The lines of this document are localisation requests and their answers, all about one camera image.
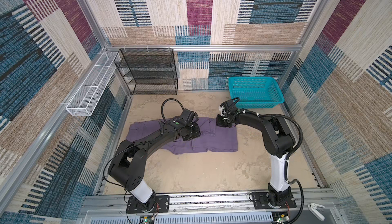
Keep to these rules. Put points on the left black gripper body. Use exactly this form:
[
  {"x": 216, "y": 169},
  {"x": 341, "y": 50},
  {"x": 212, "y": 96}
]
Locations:
[{"x": 192, "y": 132}]

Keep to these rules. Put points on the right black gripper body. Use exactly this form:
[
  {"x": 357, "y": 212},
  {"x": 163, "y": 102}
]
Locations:
[{"x": 223, "y": 121}]

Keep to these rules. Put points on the teal plastic basket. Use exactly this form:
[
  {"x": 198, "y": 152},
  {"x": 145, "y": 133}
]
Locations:
[{"x": 255, "y": 92}]

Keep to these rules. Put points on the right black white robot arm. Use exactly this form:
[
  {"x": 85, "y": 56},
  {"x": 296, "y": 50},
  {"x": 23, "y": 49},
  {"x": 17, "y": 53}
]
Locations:
[{"x": 278, "y": 142}]

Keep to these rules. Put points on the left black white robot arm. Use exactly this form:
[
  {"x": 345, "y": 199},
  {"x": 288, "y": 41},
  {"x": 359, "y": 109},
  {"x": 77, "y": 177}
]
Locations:
[{"x": 129, "y": 162}]

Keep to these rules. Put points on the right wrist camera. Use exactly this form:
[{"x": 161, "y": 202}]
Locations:
[{"x": 228, "y": 107}]

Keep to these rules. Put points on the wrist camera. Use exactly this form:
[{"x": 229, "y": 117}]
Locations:
[
  {"x": 228, "y": 107},
  {"x": 188, "y": 117}
]

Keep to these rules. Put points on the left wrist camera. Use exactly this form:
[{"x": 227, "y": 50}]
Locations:
[{"x": 188, "y": 117}]

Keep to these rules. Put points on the black wire mesh shelf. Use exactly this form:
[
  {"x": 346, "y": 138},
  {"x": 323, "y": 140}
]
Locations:
[{"x": 148, "y": 71}]

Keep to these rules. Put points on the aluminium mounting rail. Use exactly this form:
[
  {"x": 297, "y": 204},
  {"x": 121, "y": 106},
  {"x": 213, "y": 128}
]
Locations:
[{"x": 227, "y": 207}]

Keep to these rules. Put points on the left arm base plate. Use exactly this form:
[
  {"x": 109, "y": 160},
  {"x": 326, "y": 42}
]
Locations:
[{"x": 159, "y": 204}]

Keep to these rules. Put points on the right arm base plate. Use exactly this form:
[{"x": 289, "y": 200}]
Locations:
[{"x": 272, "y": 200}]

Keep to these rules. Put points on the white wire mesh tray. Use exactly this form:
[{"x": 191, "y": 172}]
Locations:
[{"x": 87, "y": 96}]

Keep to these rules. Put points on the white handle tool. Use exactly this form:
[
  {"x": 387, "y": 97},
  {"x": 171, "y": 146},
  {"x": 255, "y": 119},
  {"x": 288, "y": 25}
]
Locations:
[{"x": 314, "y": 209}]

